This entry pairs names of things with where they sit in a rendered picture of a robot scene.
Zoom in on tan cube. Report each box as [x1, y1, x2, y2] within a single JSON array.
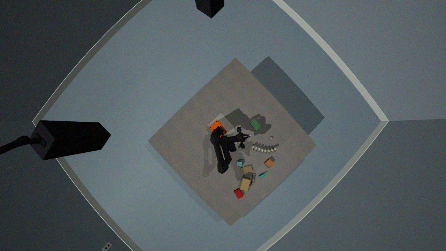
[[239, 176, 251, 191]]

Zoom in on red flat block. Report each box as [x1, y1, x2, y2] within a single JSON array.
[[234, 188, 243, 199]]

